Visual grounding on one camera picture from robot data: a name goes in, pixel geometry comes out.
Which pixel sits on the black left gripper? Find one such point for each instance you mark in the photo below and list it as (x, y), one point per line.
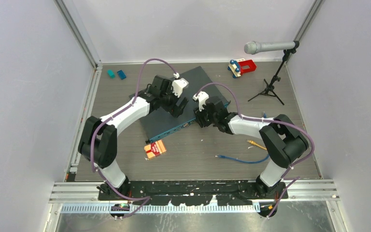
(174, 109)

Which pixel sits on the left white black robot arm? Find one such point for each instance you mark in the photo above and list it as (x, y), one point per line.
(98, 142)

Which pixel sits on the blue plastic block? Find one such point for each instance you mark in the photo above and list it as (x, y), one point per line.
(121, 74)

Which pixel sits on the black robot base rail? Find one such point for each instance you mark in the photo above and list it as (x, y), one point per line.
(197, 193)

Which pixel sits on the red and gold card box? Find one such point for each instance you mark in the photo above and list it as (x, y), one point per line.
(154, 149)

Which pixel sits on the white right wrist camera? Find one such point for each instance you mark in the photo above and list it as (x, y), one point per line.
(201, 97)

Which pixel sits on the black microphone tripod stand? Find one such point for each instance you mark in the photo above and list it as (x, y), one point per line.
(269, 89)

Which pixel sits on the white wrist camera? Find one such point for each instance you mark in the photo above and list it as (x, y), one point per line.
(201, 97)
(178, 86)

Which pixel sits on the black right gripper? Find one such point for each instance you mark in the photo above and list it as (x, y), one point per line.
(199, 115)

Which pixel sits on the grey microphone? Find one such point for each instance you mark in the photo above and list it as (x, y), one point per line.
(253, 47)

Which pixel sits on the red white blue toy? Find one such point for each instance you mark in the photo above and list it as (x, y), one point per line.
(238, 67)

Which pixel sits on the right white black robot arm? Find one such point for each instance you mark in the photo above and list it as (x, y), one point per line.
(285, 142)

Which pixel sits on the teal plastic block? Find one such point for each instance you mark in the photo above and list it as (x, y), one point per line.
(111, 74)

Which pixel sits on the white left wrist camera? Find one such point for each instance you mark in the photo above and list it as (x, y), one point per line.
(178, 86)

